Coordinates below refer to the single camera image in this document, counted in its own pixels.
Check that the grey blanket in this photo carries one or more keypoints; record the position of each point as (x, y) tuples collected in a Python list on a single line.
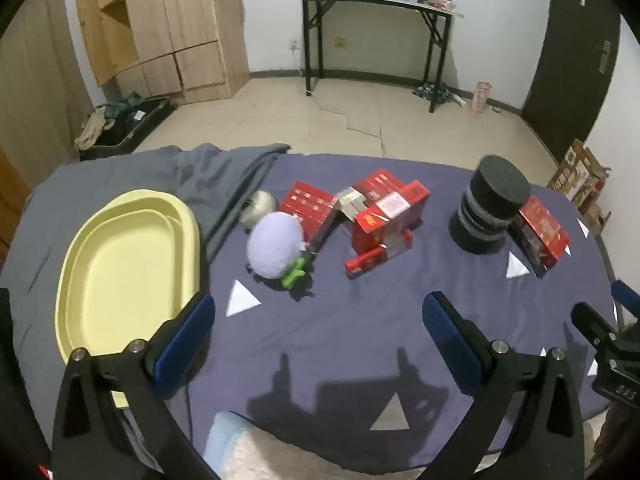
[(210, 180)]

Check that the red box with white label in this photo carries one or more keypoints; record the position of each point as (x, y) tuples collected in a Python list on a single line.
[(395, 215)]

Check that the beige cloth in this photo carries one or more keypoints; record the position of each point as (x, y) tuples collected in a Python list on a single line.
[(92, 127)]

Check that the beige curtain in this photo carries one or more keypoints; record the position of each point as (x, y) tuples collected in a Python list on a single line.
[(40, 90)]

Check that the dark door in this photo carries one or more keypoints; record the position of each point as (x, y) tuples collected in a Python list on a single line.
[(570, 60)]

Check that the dark red box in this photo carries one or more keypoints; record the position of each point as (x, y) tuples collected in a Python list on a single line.
[(307, 205)]

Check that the red box with gold trim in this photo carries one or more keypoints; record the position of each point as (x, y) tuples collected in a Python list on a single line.
[(542, 232)]

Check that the long slim red box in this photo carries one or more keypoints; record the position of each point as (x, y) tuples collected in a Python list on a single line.
[(377, 256)]

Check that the white plush toy green tail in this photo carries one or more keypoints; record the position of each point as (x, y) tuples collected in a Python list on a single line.
[(275, 250)]

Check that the yellow wall socket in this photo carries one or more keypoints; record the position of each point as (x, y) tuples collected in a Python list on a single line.
[(340, 43)]

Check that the pink and white bag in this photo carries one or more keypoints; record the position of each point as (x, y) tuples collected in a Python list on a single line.
[(481, 96)]

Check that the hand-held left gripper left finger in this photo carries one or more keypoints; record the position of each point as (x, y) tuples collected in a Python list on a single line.
[(187, 335)]

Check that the orange curtain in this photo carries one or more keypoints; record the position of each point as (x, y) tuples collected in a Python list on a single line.
[(12, 200)]

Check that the wooden wardrobe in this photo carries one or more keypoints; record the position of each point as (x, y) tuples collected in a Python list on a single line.
[(175, 25)]

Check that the black folding table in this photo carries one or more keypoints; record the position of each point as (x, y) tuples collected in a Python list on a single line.
[(311, 40)]

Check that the printed cardboard boxes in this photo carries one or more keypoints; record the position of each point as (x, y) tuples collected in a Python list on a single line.
[(580, 175)]

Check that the clear tape roll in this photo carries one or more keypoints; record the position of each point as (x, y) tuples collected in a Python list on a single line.
[(257, 206)]

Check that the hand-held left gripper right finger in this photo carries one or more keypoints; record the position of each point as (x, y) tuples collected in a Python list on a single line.
[(445, 340)]

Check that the pale yellow plastic basin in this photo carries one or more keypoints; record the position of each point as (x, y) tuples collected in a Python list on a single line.
[(125, 280)]

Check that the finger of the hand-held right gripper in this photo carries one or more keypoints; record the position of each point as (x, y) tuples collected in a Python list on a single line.
[(626, 296), (600, 332)]

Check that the pile of clothes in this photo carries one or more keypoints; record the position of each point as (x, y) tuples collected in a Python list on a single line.
[(437, 92)]

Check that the red and white packet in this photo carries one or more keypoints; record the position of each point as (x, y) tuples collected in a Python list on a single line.
[(442, 4)]

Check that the navy sheet with white triangles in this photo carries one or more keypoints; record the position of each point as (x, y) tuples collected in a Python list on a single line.
[(325, 340)]

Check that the light blue fleece garment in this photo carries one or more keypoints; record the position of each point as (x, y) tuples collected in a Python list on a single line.
[(235, 445)]

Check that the black open suitcase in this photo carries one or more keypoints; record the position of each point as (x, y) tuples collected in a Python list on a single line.
[(145, 116)]

